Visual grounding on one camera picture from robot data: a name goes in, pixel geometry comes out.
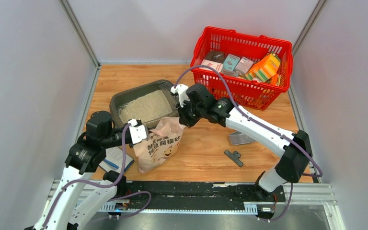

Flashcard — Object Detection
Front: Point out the blue razor box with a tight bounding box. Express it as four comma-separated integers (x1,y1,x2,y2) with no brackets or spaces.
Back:
99,147,123,173

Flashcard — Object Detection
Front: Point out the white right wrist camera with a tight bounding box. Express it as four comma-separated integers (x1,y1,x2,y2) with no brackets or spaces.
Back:
170,84,190,108

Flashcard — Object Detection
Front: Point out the black bag clip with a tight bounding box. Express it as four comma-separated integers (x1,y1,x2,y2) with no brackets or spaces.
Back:
224,150,243,167

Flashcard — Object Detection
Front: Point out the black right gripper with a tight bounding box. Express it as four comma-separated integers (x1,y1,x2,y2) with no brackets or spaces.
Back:
176,96,206,128

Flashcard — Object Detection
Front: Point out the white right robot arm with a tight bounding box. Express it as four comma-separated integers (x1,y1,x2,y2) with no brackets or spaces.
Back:
170,83,312,201

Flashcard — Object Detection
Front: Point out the teal sponge pack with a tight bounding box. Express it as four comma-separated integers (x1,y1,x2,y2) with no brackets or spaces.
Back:
223,54,240,71

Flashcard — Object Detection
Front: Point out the grey litter box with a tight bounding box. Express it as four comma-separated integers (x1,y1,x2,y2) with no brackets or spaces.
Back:
109,80,178,129

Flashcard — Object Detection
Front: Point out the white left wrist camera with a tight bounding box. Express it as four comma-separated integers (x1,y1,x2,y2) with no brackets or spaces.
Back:
127,119,149,145

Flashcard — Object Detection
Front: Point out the orange sponge pack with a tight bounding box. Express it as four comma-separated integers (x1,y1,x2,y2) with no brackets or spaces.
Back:
245,53,281,85

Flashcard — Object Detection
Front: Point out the pink cat litter bag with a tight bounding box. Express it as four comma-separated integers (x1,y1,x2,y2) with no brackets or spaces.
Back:
133,117,185,173

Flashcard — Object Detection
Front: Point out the red shopping basket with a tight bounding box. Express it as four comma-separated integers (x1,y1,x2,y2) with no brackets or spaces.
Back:
190,26,294,110

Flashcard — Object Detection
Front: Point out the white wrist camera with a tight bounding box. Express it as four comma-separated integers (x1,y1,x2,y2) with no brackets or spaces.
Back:
170,84,190,108
127,119,149,145

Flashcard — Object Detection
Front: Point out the black mounting rail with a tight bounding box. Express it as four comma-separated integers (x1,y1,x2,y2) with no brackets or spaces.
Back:
118,181,286,211

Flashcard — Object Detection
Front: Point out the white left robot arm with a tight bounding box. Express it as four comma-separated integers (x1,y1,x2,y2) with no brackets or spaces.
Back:
29,111,148,230

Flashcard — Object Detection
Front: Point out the silver metal scoop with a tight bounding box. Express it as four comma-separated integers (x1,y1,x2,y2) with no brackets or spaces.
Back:
229,131,255,145

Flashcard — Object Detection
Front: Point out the white Kamenoko sponge pack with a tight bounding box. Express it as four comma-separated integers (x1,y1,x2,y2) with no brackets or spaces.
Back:
201,59,223,72

